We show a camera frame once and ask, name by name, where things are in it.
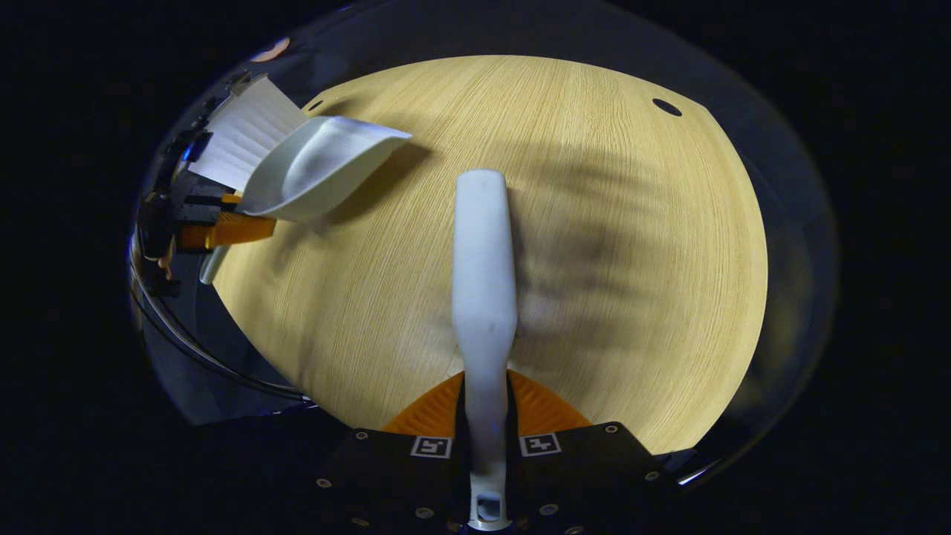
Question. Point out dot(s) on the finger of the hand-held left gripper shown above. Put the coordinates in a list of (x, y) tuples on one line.
[(204, 208), (230, 232)]

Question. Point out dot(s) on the small white broom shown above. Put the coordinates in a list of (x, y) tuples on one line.
[(483, 260)]

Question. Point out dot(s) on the white ribbed garbage bin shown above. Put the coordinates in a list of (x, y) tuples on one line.
[(238, 141)]

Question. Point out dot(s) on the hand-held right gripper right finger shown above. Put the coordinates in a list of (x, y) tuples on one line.
[(579, 468)]

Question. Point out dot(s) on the grey plastic dustpan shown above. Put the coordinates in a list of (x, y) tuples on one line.
[(319, 163)]

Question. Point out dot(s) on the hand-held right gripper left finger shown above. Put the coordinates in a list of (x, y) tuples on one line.
[(386, 468)]

